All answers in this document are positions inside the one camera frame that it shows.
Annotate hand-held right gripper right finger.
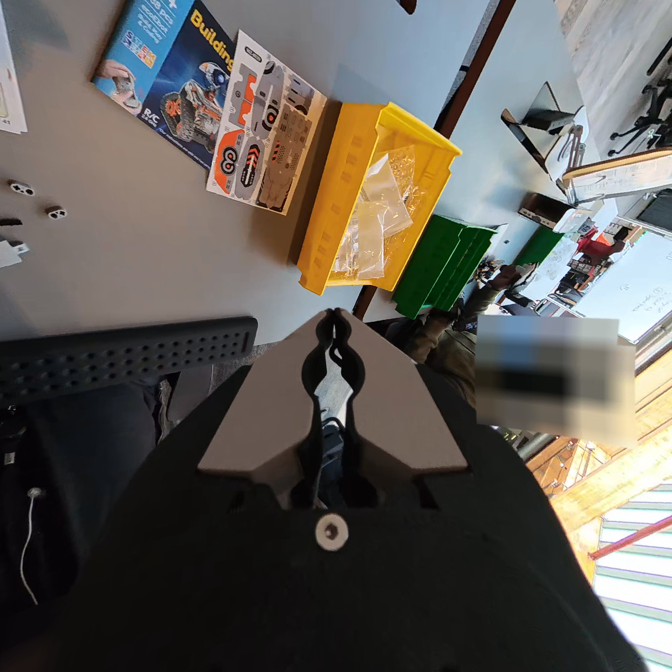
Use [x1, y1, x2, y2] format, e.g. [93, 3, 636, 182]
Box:
[333, 308, 469, 509]

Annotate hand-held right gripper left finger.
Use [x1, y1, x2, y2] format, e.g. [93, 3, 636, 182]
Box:
[197, 308, 336, 509]

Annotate black chair armrest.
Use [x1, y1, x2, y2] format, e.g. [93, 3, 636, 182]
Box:
[0, 315, 259, 406]

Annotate person's dark trousers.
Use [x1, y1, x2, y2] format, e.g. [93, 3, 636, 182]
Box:
[0, 380, 216, 620]

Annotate green plastic bin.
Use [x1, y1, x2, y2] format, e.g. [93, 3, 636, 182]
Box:
[390, 213, 498, 321]
[512, 227, 567, 270]

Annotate bundle of clear plastic bags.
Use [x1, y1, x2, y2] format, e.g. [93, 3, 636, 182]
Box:
[332, 146, 417, 280]

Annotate small yellow plastic bin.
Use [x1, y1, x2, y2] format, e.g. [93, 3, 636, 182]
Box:
[295, 101, 464, 296]

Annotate small black box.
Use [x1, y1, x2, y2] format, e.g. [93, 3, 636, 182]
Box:
[517, 192, 558, 228]

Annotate white whiteboard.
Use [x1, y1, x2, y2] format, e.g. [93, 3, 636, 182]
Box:
[569, 230, 672, 344]

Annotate printed sticker sheet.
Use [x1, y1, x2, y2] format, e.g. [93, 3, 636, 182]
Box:
[206, 30, 328, 217]

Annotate wooden board with printed sheet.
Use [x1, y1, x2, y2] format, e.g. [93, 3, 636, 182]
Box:
[556, 148, 672, 207]

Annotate light grey table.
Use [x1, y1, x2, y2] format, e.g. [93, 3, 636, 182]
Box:
[362, 0, 620, 322]

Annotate blue cover instruction manual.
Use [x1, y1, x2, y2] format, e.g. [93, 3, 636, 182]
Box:
[90, 0, 238, 171]

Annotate black office chair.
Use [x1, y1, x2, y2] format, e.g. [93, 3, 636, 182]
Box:
[608, 79, 672, 158]

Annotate white wired earbud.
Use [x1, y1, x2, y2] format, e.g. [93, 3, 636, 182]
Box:
[20, 486, 47, 606]

